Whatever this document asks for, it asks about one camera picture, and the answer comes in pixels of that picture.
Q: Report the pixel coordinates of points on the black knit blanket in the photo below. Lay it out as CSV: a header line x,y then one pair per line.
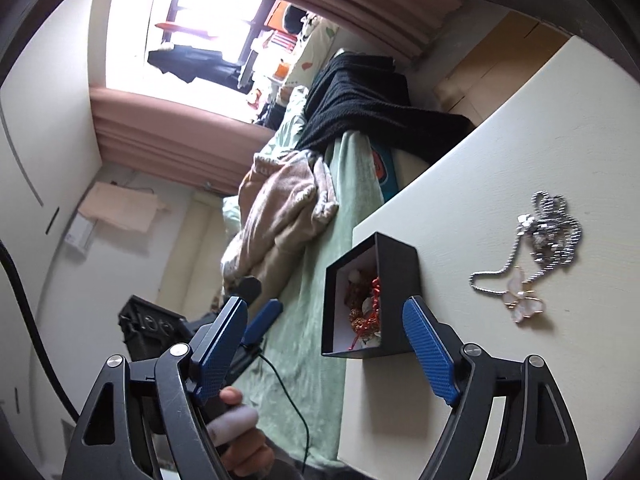
x,y
360,100

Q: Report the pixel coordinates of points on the white wall box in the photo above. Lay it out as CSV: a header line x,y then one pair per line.
x,y
80,232

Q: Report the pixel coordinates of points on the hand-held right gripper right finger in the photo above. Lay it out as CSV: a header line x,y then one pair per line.
x,y
430,355

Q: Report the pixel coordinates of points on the window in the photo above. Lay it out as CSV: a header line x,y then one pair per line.
x,y
200,0

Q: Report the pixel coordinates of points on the hanging dark garment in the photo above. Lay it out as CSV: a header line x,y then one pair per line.
x,y
190,62

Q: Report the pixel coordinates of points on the beige headboard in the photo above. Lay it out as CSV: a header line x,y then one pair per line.
x,y
200,260

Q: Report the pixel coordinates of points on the floral print cloth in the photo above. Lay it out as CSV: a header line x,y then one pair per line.
x,y
315,50

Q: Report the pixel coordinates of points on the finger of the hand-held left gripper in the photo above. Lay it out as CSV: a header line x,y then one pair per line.
x,y
262,320
249,287

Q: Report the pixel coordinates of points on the white container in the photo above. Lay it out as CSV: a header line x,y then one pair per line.
x,y
282,68

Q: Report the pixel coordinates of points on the black round object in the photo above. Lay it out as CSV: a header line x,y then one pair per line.
x,y
292,20

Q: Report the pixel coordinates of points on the bed with green sheet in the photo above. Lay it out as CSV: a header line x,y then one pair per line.
x,y
310,310

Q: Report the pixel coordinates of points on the beige hanging cloth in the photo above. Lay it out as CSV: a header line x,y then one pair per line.
x,y
120,207

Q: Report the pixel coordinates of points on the beige duvet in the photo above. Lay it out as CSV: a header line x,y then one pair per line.
x,y
265,260

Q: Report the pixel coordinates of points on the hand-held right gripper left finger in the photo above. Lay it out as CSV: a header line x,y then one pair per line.
x,y
220,355

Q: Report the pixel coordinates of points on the pink fleece blanket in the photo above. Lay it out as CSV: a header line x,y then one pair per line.
x,y
285,195

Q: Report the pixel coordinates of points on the orange box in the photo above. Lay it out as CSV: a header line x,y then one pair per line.
x,y
277,15

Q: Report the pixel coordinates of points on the black square box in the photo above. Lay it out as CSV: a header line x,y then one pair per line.
x,y
395,270

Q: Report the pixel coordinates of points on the person's left hand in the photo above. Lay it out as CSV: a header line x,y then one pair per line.
x,y
250,450

